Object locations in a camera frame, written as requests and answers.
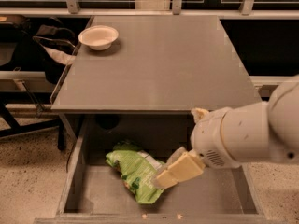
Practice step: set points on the black office chair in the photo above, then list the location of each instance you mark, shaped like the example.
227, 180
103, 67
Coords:
28, 72

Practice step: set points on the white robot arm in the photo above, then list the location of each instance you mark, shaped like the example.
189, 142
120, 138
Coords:
226, 138

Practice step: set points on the green rice chip bag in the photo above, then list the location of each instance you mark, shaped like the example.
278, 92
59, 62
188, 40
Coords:
137, 168

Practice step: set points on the dark bag on left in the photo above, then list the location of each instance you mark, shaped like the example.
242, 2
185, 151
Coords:
56, 50

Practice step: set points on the white paper bowl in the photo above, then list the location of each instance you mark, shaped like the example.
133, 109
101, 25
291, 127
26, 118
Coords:
98, 37

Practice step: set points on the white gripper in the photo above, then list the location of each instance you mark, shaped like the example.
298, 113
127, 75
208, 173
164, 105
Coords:
207, 138

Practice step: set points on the metal window railing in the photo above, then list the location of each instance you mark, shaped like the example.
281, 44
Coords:
149, 3

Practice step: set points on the grey cabinet counter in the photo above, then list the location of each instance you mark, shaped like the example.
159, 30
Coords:
158, 64

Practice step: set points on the open grey top drawer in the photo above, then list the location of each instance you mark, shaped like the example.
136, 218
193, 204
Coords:
94, 193

